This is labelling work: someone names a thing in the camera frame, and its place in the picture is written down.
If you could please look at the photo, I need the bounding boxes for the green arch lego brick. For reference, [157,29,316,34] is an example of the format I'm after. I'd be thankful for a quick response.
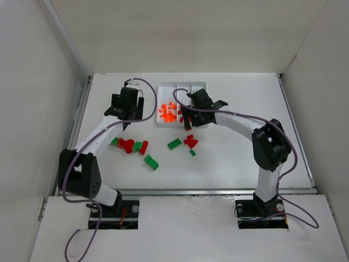
[144,155,159,170]

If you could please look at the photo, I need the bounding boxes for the green 2x3 lego plate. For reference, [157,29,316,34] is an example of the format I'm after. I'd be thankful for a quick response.
[167,139,182,150]

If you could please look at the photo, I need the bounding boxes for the red round dome lego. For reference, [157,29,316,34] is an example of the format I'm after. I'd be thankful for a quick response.
[188,139,198,149]

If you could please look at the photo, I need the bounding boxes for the small green lego wedge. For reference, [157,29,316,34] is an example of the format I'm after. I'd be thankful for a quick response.
[189,150,196,157]

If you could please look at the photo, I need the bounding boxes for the green red long lego assembly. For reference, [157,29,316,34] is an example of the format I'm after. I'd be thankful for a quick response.
[110,138,149,156]

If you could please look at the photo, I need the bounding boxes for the white three-compartment tray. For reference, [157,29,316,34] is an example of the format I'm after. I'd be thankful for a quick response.
[156,81,207,128]

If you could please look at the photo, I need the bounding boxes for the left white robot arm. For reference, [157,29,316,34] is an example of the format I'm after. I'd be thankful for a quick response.
[58,82,144,209]

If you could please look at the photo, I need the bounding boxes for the aluminium rail front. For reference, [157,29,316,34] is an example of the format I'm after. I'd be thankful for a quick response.
[119,188,318,196]

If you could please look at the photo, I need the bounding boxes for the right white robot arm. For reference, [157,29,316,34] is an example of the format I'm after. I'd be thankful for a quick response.
[181,88,293,219]

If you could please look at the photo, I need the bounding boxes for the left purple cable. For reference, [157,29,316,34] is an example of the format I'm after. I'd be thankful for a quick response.
[62,78,158,262]

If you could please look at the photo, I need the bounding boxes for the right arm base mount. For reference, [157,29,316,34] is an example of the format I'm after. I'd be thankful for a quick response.
[234,199,288,229]

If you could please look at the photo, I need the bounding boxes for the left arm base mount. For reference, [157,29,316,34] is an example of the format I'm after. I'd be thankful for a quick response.
[98,199,140,230]

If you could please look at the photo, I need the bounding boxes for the orange round lego piece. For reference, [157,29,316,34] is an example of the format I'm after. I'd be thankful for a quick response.
[164,115,177,122]

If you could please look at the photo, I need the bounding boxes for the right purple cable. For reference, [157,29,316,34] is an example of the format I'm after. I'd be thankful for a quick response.
[172,88,320,229]

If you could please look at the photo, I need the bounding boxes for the purple cable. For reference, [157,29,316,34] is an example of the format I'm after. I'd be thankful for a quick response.
[172,88,320,229]
[62,78,158,262]

